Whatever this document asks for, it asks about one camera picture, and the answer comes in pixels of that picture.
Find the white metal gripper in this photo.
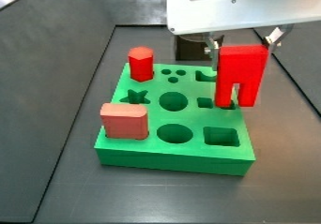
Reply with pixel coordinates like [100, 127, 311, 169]
[167, 0, 321, 70]

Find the red double-square block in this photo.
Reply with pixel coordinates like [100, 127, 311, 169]
[214, 45, 269, 107]

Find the green shape-sorter board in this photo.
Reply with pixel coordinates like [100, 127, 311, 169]
[93, 64, 255, 176]

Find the red hexagonal peg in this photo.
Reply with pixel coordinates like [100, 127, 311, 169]
[128, 46, 152, 82]

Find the red rounded rectangular block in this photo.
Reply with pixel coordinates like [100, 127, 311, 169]
[100, 103, 148, 140]

